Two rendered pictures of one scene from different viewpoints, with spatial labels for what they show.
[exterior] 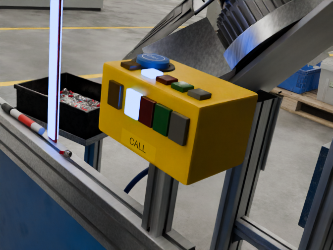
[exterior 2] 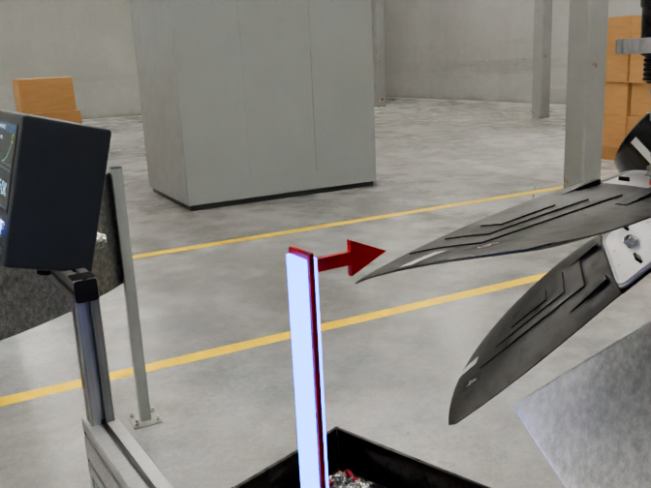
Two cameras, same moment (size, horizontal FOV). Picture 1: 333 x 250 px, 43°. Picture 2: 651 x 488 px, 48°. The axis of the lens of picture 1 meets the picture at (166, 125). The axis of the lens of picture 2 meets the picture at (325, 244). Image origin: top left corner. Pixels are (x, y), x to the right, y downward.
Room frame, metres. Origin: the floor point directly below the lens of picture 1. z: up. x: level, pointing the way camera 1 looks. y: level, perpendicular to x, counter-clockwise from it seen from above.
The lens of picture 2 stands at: (0.26, 0.08, 1.30)
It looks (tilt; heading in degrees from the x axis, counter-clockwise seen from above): 14 degrees down; 15
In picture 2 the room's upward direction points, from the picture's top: 3 degrees counter-clockwise
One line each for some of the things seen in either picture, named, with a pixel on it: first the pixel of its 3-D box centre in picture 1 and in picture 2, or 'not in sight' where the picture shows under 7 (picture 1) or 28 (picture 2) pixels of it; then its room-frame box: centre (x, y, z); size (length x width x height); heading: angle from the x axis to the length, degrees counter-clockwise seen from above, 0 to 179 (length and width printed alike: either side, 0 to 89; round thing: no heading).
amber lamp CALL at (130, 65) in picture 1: (131, 65); not in sight; (0.47, 0.05, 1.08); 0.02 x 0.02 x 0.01; 46
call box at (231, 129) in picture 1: (172, 117); not in sight; (0.47, -0.01, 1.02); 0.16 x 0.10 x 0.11; 46
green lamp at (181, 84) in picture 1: (182, 87); not in sight; (0.42, -0.01, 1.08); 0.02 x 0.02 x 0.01; 46
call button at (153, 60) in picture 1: (152, 62); not in sight; (0.50, 0.03, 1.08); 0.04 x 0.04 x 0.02
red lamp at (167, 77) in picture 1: (166, 80); not in sight; (0.44, 0.01, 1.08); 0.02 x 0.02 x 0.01; 46
